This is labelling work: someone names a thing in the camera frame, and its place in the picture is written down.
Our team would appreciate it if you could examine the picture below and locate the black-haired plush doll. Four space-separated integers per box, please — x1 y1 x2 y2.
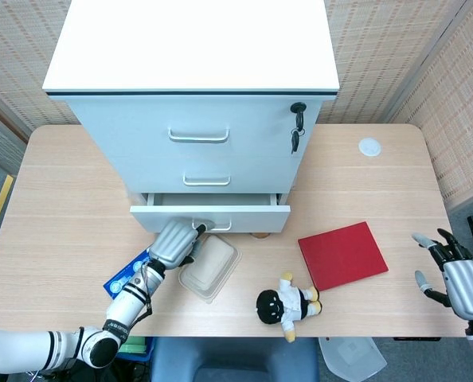
255 271 323 342

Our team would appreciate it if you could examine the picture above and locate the white drawer cabinet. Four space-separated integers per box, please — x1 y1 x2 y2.
42 0 341 206

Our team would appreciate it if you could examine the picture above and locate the white top drawer with keys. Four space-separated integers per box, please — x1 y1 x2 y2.
66 96 325 160

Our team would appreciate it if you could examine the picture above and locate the translucent white plastic cover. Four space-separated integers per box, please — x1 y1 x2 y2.
318 337 388 380

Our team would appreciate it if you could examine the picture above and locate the white round desk grommet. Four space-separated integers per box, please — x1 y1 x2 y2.
358 137 382 157

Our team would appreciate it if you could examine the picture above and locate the clear plastic food container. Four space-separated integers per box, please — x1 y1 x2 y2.
179 234 242 305

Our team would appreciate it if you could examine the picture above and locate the blue toothpaste box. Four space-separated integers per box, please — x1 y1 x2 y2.
103 248 154 300

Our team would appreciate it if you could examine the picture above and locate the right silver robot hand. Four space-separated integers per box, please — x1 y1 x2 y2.
412 228 473 319

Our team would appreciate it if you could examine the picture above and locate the shallow white cabinet drawer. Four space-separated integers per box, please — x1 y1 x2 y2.
129 193 292 236

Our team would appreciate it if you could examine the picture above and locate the medium white cabinet drawer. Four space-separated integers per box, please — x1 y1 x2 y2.
115 156 304 196

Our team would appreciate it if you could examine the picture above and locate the red notebook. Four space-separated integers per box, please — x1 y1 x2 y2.
298 220 389 292

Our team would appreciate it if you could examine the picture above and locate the green plastic object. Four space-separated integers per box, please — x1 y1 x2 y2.
119 336 148 354

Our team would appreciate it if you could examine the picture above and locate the blue chair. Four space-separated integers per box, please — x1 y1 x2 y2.
150 337 320 382

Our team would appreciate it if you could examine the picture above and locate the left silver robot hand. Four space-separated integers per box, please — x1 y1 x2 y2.
147 218 208 270

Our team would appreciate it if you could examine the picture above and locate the black backpack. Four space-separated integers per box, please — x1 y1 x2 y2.
41 356 153 382

